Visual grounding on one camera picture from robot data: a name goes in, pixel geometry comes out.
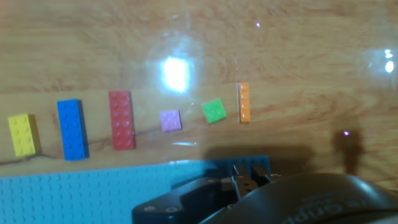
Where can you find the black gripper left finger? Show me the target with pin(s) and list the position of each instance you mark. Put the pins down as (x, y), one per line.
(186, 202)

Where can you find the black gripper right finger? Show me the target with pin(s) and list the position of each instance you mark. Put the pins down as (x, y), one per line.
(262, 174)

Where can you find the narrow orange Lego brick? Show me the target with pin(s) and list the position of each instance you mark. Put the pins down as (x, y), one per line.
(244, 102)

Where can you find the grey Lego baseplate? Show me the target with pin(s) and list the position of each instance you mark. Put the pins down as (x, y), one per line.
(77, 196)

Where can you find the small lime green Lego plate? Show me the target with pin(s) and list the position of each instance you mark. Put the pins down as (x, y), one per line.
(214, 111)

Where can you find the small magenta Lego plate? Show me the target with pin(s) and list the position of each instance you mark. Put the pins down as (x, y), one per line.
(170, 120)

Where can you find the long red Lego brick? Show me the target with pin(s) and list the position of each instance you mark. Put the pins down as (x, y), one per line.
(122, 119)

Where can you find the blue Lego brick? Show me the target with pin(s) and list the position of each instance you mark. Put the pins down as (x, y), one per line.
(72, 129)

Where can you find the yellow Lego brick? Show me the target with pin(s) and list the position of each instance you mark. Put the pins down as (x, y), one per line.
(23, 135)

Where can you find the wooden work board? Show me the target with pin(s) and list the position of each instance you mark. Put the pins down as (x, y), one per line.
(93, 46)

